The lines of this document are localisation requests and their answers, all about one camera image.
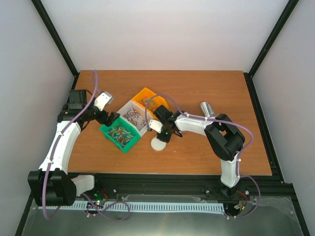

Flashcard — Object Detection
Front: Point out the white jar lid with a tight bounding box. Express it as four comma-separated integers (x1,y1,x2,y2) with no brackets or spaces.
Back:
151,137,167,151

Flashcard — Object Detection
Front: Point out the green candy bin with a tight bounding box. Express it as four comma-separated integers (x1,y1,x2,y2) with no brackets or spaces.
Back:
99,117,141,153

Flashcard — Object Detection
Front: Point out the white candy bin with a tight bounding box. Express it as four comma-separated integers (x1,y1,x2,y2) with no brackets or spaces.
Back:
118,100,147,137

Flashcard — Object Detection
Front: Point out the orange candy bin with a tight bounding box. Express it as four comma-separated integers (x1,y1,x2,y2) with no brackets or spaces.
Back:
132,87,169,115

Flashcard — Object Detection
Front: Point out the metal scoop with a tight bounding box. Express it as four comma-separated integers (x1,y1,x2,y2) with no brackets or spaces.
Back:
200,102,216,118

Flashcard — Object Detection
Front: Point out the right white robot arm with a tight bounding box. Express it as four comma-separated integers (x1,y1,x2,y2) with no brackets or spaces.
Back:
148,105,245,198

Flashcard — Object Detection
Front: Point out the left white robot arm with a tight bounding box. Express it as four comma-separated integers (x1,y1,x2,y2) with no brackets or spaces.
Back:
28,89,120,207

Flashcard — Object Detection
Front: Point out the metal front plate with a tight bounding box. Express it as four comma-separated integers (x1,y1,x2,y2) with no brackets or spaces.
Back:
17,195,308,236

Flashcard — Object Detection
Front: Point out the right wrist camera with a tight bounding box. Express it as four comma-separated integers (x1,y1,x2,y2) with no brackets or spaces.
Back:
148,119,163,133

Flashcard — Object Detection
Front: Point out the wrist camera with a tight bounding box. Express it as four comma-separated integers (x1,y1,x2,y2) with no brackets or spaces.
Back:
94,91,114,111
148,119,163,133

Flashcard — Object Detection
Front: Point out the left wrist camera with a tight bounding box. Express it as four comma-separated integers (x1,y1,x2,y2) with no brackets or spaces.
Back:
94,91,114,111

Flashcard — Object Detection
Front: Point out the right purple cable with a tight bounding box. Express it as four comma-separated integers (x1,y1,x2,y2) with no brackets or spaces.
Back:
144,94,262,219

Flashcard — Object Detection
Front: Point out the purple cable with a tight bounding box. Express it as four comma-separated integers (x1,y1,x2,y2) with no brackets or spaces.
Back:
144,94,262,219
42,69,131,222

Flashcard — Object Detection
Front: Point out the black aluminium rail base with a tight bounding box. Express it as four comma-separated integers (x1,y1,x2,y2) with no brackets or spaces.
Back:
31,172,295,205

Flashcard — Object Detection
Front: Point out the light blue cable duct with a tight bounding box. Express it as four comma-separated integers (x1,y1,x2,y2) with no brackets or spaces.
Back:
39,199,225,214

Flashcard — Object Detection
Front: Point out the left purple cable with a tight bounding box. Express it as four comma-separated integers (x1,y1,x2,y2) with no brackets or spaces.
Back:
42,69,131,222

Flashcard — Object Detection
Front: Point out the right black frame post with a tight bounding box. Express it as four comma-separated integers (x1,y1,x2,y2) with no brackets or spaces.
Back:
248,0,300,76

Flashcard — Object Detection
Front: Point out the black frame post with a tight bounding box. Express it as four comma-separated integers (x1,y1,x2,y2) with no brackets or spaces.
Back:
248,0,300,76
31,0,78,76

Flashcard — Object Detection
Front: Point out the left black frame post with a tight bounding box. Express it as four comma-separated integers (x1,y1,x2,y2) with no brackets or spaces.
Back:
31,0,78,76

